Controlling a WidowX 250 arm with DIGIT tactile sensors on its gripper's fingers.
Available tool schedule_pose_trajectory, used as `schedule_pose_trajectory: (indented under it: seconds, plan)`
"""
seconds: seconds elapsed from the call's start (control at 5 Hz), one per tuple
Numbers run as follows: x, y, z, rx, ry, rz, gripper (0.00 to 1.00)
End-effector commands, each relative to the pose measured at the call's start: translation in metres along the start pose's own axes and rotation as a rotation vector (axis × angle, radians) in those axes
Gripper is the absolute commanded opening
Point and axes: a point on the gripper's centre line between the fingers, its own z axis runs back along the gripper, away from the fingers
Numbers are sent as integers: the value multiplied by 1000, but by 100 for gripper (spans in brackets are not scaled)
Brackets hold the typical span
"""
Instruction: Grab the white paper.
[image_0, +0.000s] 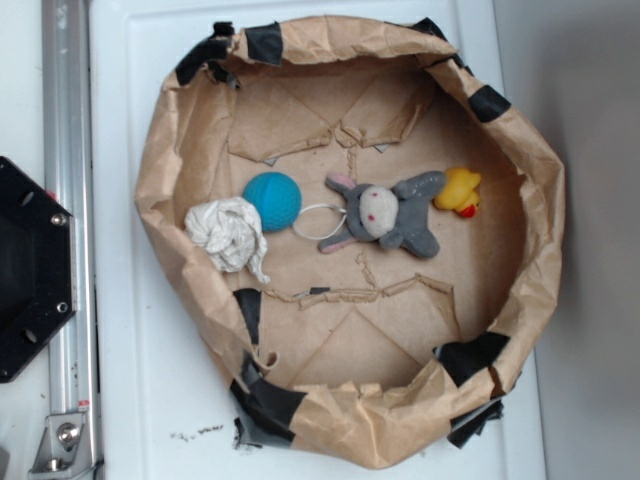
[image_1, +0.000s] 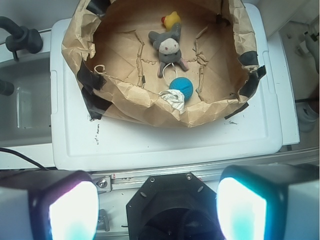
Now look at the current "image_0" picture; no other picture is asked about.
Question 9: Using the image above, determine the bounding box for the metal corner bracket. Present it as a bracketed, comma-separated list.
[28, 412, 92, 479]

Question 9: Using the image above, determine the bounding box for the yellow rubber duck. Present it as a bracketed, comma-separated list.
[433, 167, 482, 218]

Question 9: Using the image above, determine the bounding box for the crumpled white paper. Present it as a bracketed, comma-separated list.
[185, 197, 270, 284]

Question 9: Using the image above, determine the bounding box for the brown paper bag basket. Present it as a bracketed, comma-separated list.
[135, 16, 565, 469]

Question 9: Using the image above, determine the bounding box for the grey plush donkey toy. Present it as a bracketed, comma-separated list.
[317, 171, 447, 258]

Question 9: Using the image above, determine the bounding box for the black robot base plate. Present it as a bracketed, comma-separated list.
[1, 157, 75, 384]

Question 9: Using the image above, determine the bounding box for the aluminium extrusion rail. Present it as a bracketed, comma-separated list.
[42, 1, 104, 479]

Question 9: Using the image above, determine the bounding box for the blue foam ball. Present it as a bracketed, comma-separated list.
[243, 172, 302, 232]

